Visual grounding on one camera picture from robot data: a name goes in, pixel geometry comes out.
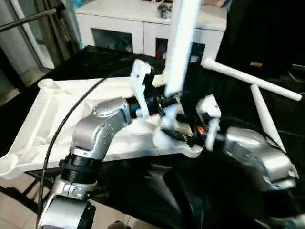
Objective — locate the white cabinet with glass doors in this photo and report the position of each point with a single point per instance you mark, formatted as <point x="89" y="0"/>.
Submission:
<point x="119" y="19"/>

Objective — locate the black plastic mat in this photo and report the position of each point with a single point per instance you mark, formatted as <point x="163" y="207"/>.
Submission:
<point x="228" y="191"/>

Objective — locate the grey bundle on cabinet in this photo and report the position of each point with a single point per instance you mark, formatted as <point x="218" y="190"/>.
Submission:
<point x="165" y="9"/>

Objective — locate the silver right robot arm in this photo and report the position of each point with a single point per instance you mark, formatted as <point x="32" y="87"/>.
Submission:
<point x="257" y="155"/>

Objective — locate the small yellow label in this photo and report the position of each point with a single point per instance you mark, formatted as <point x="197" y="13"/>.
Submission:
<point x="256" y="64"/>

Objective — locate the grey metal pole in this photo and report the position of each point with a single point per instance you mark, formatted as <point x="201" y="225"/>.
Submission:
<point x="26" y="19"/>

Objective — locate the white plastic table leg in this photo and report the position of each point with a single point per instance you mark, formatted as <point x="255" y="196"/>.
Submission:
<point x="252" y="78"/>
<point x="264" y="114"/>
<point x="183" y="43"/>

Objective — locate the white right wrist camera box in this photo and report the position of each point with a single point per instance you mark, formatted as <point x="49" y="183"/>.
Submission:
<point x="209" y="109"/>

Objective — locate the white plastic table top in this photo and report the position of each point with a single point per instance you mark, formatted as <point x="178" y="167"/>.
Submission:
<point x="47" y="124"/>

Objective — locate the grey curtain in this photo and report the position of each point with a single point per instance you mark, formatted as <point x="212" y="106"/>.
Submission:
<point x="59" y="28"/>

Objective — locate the black tall cabinet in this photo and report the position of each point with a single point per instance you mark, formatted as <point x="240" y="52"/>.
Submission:
<point x="267" y="28"/>

